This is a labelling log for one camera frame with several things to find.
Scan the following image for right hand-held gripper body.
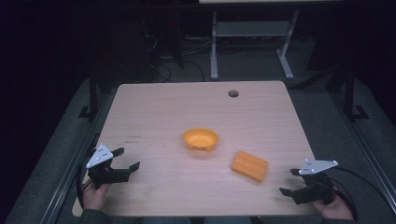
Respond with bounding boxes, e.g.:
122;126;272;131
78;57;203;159
292;158;339;206

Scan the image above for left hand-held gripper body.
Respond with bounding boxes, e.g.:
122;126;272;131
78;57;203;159
85;143;132;189

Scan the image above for orange rectangular block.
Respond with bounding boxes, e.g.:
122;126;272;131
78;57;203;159
230;150;270;184

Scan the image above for orange plastic bowl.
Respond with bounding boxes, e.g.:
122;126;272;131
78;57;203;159
181;128;219;153

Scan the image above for person's left hand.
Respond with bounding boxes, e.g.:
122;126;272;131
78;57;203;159
81;181;112;212

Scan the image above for person's right hand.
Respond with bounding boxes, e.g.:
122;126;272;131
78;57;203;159
312;193;355;221

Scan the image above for black metal stand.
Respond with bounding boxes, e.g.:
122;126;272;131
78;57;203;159
342;66;370;123
78;66;100;123

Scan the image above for white metal stand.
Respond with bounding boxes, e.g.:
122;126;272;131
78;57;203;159
209;8;301;81

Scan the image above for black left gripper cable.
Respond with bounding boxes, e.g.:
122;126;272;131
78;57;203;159
75;133;101;210

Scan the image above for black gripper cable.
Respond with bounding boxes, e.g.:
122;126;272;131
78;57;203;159
323;167;392;222
75;133;101;210

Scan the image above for aluminium rail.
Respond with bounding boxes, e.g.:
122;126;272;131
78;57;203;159
39;91;117;224
330;91;396;207

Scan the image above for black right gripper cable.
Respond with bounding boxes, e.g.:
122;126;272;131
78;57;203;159
323;167;392;222

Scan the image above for floor cables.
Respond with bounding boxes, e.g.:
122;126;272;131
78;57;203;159
141;18;219;83

